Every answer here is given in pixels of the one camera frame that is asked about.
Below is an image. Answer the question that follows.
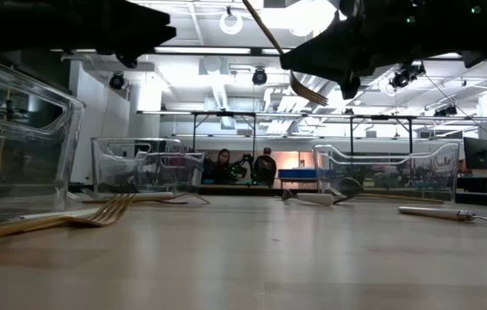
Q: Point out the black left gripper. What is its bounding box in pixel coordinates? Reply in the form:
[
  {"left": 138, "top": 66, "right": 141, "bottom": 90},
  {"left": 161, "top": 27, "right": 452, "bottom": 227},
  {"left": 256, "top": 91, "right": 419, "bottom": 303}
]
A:
[{"left": 31, "top": 0, "right": 178, "bottom": 70}]

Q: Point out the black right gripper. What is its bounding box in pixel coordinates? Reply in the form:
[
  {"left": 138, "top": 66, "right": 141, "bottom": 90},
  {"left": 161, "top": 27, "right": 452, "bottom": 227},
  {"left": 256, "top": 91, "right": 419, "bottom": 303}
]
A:
[{"left": 279, "top": 0, "right": 442, "bottom": 101}]

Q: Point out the black ceiling spotlight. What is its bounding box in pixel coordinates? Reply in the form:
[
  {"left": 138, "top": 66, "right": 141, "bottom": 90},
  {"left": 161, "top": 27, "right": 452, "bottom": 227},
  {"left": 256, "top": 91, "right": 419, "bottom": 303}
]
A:
[
  {"left": 108, "top": 72, "right": 126, "bottom": 91},
  {"left": 251, "top": 67, "right": 269, "bottom": 86}
]

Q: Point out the black ceiling light cluster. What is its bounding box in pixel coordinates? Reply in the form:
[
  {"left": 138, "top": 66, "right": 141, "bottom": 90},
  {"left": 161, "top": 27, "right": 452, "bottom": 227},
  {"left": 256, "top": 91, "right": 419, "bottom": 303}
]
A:
[
  {"left": 432, "top": 104, "right": 459, "bottom": 118},
  {"left": 388, "top": 63, "right": 427, "bottom": 90}
]

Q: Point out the blue crate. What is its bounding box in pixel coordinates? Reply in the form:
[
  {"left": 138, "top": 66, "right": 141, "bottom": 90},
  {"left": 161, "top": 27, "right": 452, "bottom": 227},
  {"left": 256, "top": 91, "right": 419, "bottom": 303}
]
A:
[{"left": 277, "top": 168, "right": 315, "bottom": 180}]

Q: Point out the person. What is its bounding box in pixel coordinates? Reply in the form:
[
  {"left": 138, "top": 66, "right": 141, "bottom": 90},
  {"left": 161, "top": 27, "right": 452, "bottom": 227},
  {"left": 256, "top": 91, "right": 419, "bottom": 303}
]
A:
[
  {"left": 253, "top": 146, "right": 278, "bottom": 188},
  {"left": 211, "top": 148, "right": 238, "bottom": 185}
]

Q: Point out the clear plastic bin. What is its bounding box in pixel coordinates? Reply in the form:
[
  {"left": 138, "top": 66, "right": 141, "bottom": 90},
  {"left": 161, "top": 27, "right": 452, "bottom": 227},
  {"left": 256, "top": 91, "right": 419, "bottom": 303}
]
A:
[
  {"left": 0, "top": 50, "right": 88, "bottom": 225},
  {"left": 91, "top": 136, "right": 205, "bottom": 195},
  {"left": 311, "top": 141, "right": 460, "bottom": 204}
]

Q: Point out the black monitor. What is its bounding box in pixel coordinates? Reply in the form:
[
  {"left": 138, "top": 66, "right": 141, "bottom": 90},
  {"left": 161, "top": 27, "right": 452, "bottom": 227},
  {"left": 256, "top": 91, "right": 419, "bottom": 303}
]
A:
[{"left": 462, "top": 136, "right": 487, "bottom": 171}]

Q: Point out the white ring light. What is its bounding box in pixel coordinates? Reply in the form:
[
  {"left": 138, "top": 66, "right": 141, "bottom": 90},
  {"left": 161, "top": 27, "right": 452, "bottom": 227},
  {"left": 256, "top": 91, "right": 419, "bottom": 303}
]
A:
[{"left": 218, "top": 11, "right": 244, "bottom": 36}]

